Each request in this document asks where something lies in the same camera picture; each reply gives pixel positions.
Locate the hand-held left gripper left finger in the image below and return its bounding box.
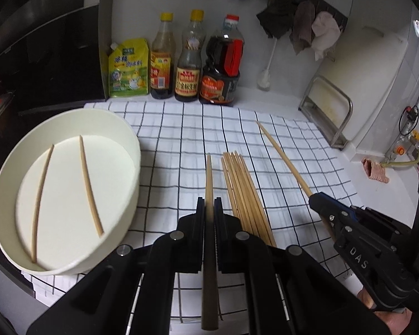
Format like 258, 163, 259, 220
25, 197, 206, 335

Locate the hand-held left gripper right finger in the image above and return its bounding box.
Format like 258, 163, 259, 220
214, 197, 388, 335

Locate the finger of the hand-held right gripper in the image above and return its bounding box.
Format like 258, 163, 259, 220
308, 195, 350, 238
315, 192, 357, 217

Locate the pile of wooden chopsticks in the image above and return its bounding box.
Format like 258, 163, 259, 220
221, 151, 277, 248

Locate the single wooden chopstick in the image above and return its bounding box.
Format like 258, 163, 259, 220
256, 120, 337, 242
201, 152, 219, 333
78, 135, 104, 237

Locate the white round container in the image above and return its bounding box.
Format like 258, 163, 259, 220
0, 108, 142, 276

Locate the person's right hand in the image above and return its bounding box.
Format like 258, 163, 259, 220
357, 288, 414, 335

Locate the pink striped rag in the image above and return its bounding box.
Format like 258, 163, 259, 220
361, 158, 390, 184

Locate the black and white checkered cloth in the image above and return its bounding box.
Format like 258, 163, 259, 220
21, 100, 358, 325

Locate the metal board rack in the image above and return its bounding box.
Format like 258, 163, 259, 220
298, 75, 353, 150

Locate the white cutting board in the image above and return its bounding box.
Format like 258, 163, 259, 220
307, 24, 411, 163

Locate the gas valve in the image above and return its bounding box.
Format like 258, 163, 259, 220
398, 103, 419, 137

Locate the white dish brush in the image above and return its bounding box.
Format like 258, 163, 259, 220
258, 37, 279, 92

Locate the large dark red cap bottle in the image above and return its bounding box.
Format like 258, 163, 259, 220
199, 14, 246, 107

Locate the yellow cap soy sauce bottle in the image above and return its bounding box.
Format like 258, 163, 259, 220
175, 9, 205, 103

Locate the yellow cap vinegar bottle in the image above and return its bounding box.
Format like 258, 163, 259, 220
149, 12, 177, 100

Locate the yellow green seasoning pouch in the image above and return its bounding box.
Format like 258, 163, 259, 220
108, 39, 151, 99

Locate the brown hanging cloth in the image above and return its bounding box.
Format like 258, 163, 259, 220
289, 2, 316, 56

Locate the black range hood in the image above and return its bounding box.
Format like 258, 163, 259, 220
0, 0, 113, 114

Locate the yellow hose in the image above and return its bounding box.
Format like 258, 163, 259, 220
380, 147, 419, 168

